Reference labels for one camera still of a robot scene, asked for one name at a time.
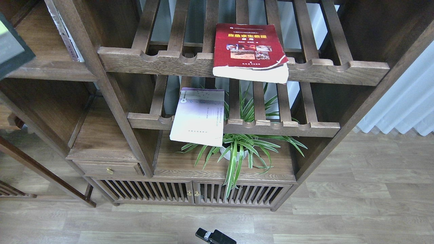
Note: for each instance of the dark wooden bookshelf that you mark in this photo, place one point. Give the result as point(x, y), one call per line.
point(108, 111)

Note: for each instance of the green and black book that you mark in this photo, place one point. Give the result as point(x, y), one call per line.
point(14, 52)

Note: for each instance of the green spider plant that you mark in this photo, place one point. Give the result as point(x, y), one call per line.
point(248, 144)

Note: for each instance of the white lavender cover book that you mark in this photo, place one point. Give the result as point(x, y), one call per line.
point(199, 117)

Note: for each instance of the red cover book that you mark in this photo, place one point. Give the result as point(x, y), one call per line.
point(249, 52)

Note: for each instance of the brass drawer knob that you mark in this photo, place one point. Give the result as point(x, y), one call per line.
point(109, 171)

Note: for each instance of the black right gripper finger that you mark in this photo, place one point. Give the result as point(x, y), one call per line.
point(215, 237)

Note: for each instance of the upright book in shelf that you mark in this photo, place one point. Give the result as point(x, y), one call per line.
point(64, 32)

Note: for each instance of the white pleated curtain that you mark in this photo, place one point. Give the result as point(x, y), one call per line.
point(408, 104)

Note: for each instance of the white plant pot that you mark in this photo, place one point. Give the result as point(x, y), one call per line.
point(227, 153)

